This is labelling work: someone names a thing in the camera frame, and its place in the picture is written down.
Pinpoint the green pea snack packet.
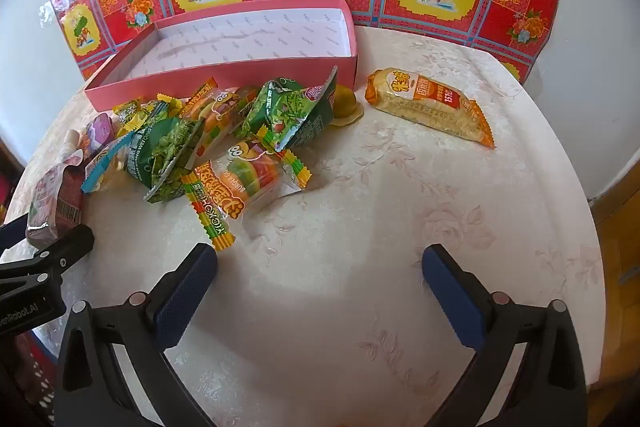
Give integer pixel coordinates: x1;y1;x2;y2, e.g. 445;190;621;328
124;104;206;204
242;66;339;154

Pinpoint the pink cardboard box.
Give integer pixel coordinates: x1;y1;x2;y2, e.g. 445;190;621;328
84;0;359;112

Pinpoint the clear blue-edged candy packet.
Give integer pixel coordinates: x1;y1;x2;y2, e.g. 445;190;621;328
81;131;137;194

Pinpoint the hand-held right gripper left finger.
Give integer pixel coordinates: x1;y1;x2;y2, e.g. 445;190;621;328
52;243;219;427

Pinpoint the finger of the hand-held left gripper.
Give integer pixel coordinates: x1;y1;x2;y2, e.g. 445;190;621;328
0;225;96;291
0;213;29;253

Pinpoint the purple pudding cup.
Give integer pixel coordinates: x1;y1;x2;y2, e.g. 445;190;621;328
85;112;119;158

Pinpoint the orange rice cracker packet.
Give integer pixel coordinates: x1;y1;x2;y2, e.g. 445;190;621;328
363;67;496;150

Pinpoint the burger gummy packet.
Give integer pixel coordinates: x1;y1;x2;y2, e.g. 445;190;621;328
179;77;261;158
180;139;312;252

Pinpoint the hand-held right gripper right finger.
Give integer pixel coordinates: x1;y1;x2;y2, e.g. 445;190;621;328
421;244;589;427

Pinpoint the pink jelly drink pouch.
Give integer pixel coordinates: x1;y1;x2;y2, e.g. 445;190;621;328
26;129;87;249

